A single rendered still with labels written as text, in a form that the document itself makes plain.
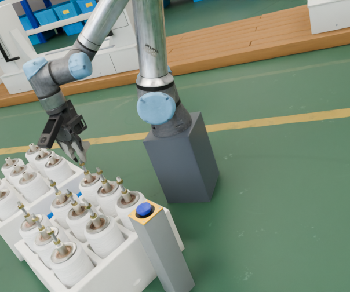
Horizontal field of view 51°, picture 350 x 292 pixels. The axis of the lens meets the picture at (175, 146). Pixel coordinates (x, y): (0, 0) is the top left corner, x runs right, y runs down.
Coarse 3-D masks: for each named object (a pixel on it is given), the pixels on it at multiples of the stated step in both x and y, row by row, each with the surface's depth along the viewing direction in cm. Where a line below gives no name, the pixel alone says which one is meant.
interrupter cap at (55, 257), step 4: (64, 244) 103; (68, 244) 102; (72, 244) 102; (68, 248) 101; (72, 248) 100; (76, 248) 100; (52, 252) 101; (56, 252) 101; (68, 252) 100; (72, 252) 99; (52, 256) 100; (56, 256) 100; (60, 256) 99; (64, 256) 99; (68, 256) 98; (52, 260) 98; (56, 260) 98; (60, 260) 98; (64, 260) 97
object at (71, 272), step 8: (80, 248) 100; (72, 256) 98; (80, 256) 99; (56, 264) 97; (64, 264) 97; (72, 264) 97; (80, 264) 99; (88, 264) 102; (56, 272) 98; (64, 272) 97; (72, 272) 98; (80, 272) 99; (88, 272) 102; (64, 280) 99; (72, 280) 99
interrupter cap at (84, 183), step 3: (93, 174) 131; (96, 174) 131; (84, 177) 131; (93, 177) 130; (96, 177) 129; (99, 177) 128; (81, 180) 130; (84, 180) 130; (93, 180) 128; (96, 180) 127; (81, 183) 129; (84, 183) 128; (87, 183) 128; (90, 183) 127; (93, 183) 126; (84, 186) 126; (87, 186) 126
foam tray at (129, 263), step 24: (168, 216) 114; (24, 240) 123; (72, 240) 115; (96, 264) 105; (120, 264) 105; (144, 264) 111; (48, 288) 118; (72, 288) 98; (96, 288) 101; (120, 288) 106; (144, 288) 113
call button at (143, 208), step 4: (140, 204) 95; (144, 204) 94; (148, 204) 94; (136, 208) 94; (140, 208) 93; (144, 208) 93; (148, 208) 92; (140, 212) 92; (144, 212) 92; (148, 212) 93
